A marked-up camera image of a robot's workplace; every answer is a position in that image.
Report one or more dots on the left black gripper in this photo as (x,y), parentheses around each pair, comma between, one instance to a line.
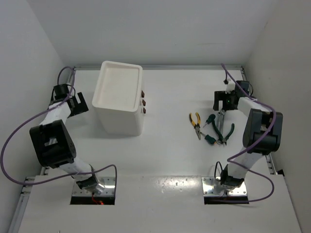
(80,108)

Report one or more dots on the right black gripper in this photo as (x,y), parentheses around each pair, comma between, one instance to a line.
(221,95)

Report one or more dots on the silver wrench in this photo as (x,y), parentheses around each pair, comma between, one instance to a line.
(220,121)

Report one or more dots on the green small screwdriver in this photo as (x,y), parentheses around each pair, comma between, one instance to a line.
(210,119)

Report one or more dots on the yellow handled pliers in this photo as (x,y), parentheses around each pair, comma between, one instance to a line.
(196,124)

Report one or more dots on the white drawer cabinet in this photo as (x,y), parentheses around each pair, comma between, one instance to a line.
(117,98)

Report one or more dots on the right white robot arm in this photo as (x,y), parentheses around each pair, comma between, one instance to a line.
(262,133)

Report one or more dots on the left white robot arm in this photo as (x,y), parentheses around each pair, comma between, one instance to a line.
(53,144)

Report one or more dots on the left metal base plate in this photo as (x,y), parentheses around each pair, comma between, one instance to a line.
(105,187)

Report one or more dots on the metal base plate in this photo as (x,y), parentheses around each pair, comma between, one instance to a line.
(213,188)
(105,187)

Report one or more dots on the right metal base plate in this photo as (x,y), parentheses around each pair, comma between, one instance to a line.
(213,188)

